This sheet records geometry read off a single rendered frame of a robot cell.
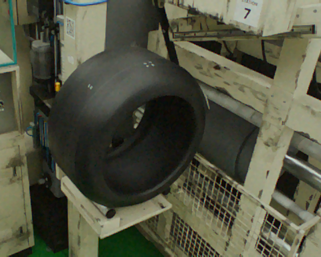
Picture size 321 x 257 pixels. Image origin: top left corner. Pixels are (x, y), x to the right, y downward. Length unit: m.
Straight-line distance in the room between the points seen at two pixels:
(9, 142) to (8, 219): 0.50
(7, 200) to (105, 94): 1.16
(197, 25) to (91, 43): 0.42
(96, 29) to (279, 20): 0.69
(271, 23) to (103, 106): 0.55
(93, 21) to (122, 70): 0.34
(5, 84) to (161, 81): 0.89
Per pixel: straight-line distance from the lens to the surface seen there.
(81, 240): 2.19
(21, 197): 2.27
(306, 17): 1.31
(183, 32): 1.65
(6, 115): 2.02
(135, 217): 1.70
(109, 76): 1.30
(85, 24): 1.56
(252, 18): 1.25
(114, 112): 1.24
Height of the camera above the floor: 1.97
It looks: 32 degrees down
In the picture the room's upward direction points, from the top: 3 degrees clockwise
